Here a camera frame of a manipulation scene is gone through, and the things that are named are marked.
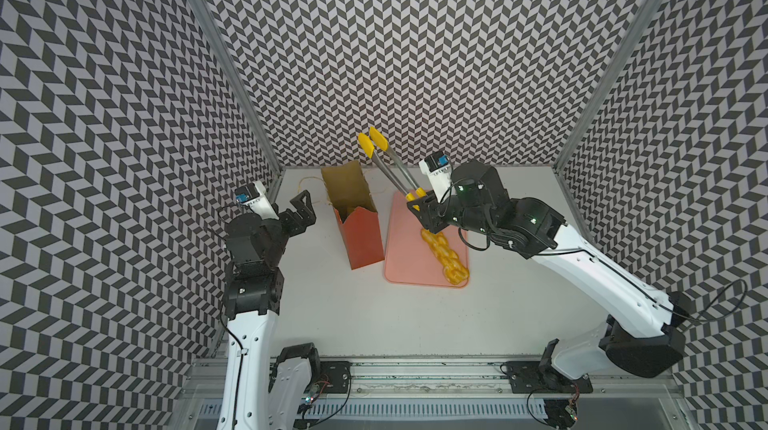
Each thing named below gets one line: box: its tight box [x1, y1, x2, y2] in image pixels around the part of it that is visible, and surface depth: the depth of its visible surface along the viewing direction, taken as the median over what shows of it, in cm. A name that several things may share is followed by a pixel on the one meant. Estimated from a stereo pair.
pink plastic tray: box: [385, 190, 468, 287], surface depth 95 cm
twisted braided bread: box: [421, 228, 469, 285], surface depth 93 cm
